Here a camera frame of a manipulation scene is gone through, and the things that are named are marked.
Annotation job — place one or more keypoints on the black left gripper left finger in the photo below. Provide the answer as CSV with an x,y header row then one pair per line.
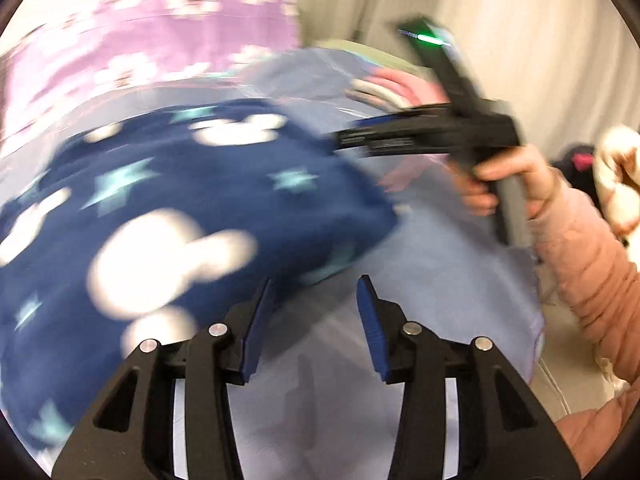
x,y
127,432

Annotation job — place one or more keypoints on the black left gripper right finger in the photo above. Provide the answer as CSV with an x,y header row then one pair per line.
x,y
503,431

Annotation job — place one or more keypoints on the navy fleece star garment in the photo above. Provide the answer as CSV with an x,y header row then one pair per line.
x,y
154,227

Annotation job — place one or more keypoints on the pink jacket right forearm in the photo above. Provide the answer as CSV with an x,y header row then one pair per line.
x,y
601,286

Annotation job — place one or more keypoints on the person right hand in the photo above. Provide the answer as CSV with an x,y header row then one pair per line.
x,y
537,179

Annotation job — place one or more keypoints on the coral folded garment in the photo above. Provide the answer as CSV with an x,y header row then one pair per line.
x,y
416,90

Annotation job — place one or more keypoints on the blue striped bed sheet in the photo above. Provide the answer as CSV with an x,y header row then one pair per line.
x,y
316,408

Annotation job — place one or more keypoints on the cream folded garment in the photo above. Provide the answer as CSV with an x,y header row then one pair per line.
x,y
377,96

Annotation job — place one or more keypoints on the green bed pad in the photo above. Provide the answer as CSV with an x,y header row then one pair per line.
x,y
372,55

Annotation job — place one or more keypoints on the beige curtain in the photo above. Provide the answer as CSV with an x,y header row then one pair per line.
x,y
568,68

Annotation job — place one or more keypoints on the purple floral pillow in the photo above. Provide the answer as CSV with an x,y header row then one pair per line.
x,y
121,44

